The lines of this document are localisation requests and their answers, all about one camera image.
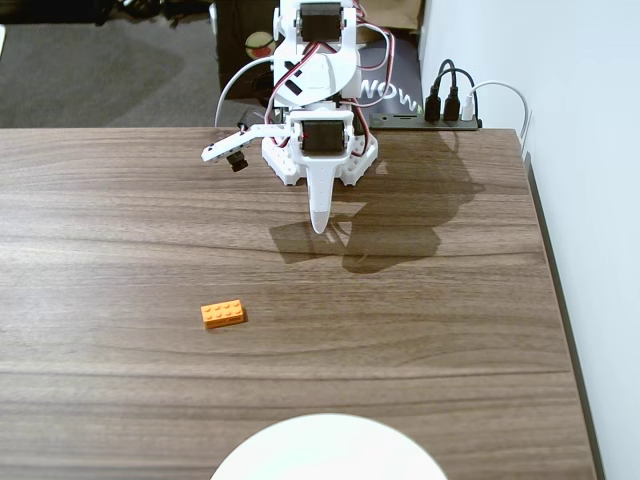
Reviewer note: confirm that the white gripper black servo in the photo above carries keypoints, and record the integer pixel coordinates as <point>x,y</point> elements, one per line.
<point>320,138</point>

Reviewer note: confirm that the orange lego block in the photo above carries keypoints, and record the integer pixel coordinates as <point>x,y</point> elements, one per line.
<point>224,314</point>

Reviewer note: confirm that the white robot arm with base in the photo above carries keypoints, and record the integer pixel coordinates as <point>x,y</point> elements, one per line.
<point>340,70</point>

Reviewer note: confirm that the white round plate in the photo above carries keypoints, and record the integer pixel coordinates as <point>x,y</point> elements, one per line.
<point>327,450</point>

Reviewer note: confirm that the dark grey power strip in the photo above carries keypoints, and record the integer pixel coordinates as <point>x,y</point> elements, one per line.
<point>400,122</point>

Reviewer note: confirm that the black bag white print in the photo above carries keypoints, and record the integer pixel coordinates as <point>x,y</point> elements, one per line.
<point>400,65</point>

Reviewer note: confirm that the round cream red sticker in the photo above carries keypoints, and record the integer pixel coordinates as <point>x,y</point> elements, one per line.
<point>259,45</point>

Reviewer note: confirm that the dark brown cabinet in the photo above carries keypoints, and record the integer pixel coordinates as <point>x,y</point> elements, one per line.
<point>232,30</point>

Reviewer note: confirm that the brown paper bag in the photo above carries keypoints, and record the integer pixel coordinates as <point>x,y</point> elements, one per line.
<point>390,12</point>

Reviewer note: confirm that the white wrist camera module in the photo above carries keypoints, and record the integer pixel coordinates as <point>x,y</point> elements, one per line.
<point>225,145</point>

